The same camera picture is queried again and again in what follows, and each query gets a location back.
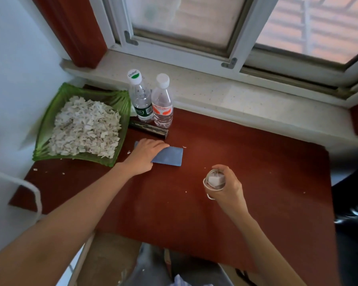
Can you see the person's right hand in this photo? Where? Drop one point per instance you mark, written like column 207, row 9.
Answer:
column 232, row 196

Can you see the person's left hand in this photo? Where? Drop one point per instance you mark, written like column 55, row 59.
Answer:
column 143, row 159

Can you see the blue soft case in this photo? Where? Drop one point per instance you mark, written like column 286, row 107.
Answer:
column 170, row 156

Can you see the person's left forearm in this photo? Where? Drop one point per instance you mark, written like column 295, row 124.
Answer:
column 62, row 223

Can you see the person's right forearm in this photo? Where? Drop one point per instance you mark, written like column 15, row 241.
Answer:
column 268, row 256

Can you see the red wooden desk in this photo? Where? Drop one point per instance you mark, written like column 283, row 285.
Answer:
column 256, row 175

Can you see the person's blue checked shirt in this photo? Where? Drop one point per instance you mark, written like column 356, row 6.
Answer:
column 182, row 281

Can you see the person's grey trousers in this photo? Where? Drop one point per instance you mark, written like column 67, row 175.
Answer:
column 149, row 268

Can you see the dark metal tube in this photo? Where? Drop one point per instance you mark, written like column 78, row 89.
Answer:
column 149, row 129

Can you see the clear bottle red label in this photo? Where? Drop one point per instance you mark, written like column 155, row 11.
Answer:
column 162, row 107

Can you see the clear bottle green label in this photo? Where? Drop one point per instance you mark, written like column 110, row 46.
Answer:
column 141, row 101

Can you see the green glass tray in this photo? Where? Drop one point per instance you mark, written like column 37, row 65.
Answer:
column 119, row 101

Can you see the pile of white dried slices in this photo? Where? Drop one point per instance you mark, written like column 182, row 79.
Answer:
column 83, row 125

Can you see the black leather office chair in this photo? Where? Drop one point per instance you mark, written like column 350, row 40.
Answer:
column 352, row 235

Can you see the red wooden window trim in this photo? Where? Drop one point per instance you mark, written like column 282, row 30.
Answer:
column 74, row 29

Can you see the white framed window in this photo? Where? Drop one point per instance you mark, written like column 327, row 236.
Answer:
column 244, row 41

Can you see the white curved frame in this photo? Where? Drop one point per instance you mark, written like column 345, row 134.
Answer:
column 35, row 193

